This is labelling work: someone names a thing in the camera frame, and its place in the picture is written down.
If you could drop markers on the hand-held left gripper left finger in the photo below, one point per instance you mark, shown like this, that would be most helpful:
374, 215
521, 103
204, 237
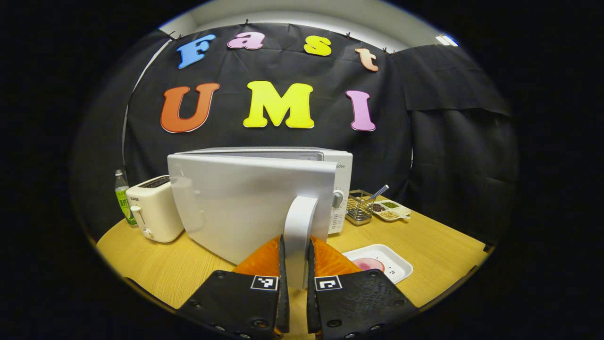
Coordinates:
284, 302

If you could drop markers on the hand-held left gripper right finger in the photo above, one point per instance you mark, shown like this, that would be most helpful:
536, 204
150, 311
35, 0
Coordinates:
311, 302

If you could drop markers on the pink ham slice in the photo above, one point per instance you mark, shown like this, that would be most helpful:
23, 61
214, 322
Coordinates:
368, 264

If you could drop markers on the white food tray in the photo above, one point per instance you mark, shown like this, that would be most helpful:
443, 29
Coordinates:
396, 269

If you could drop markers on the white microwave oven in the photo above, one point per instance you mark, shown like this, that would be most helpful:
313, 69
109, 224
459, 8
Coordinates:
245, 203

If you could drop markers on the white divided spice dish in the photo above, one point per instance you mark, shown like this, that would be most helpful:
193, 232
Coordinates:
390, 215

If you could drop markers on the blue striped straw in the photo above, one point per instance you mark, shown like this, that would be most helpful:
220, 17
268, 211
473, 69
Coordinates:
380, 192

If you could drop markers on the white toaster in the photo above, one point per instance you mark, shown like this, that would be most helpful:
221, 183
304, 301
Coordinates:
155, 212

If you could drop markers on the green drink bottle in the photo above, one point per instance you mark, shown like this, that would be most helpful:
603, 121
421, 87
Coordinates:
123, 200

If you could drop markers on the small ceiling light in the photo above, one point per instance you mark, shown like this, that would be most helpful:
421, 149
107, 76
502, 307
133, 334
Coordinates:
447, 40

